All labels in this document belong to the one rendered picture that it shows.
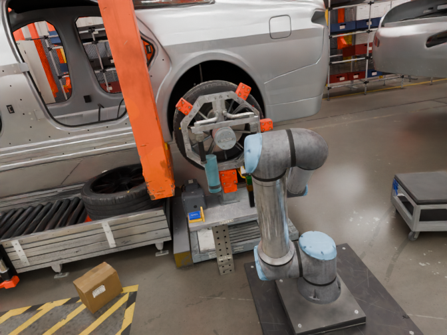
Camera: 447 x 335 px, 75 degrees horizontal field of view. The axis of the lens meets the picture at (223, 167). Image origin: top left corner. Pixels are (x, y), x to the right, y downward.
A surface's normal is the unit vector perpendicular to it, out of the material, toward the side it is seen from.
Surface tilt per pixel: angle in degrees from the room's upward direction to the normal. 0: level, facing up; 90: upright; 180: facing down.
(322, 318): 3
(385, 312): 0
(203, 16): 81
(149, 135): 90
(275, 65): 90
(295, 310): 3
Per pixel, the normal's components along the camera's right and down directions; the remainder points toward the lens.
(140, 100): 0.18, 0.37
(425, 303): -0.13, -0.91
